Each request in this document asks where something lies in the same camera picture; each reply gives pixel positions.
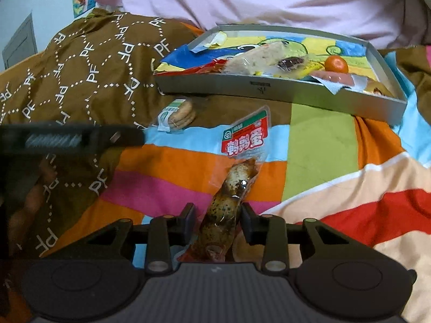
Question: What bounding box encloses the crayon cartoon drawing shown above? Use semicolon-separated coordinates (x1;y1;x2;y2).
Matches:
189;30;367;78

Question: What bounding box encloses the colourful cartoon blanket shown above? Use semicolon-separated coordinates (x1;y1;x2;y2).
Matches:
7;44;431;323

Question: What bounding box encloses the red tofu snack packet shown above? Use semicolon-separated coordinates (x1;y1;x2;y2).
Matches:
155;59;230;75

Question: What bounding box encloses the small green biscuit packet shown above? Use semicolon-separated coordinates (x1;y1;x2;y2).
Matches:
157;99;196;132

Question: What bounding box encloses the orange cracker packet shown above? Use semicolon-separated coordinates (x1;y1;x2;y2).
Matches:
222;44;308;75

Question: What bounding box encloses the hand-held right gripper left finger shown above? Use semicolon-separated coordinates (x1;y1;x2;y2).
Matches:
44;203;196;274

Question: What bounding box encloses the grey wall panel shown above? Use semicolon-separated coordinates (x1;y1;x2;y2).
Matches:
2;13;37;71

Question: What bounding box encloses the pink sausage packet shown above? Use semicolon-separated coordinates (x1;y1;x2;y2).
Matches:
310;69;367;95

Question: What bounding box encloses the mandarin orange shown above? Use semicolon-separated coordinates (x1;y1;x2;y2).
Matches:
325;55;349;74

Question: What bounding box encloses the quail egg packet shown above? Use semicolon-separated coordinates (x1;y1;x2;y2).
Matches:
178;106;272;263

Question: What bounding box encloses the grey shallow tray box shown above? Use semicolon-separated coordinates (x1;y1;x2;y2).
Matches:
153;23;408;123

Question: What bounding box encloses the blue and white sachet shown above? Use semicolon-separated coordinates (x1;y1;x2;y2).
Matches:
162;45;216;71

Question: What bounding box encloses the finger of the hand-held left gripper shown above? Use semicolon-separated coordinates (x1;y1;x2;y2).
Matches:
0;124;146;157

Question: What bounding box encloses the person's left hand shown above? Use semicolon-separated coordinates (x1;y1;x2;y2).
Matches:
5;160;59;243

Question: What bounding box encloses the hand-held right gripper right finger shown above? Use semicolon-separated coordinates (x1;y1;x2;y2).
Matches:
240;203;388;274

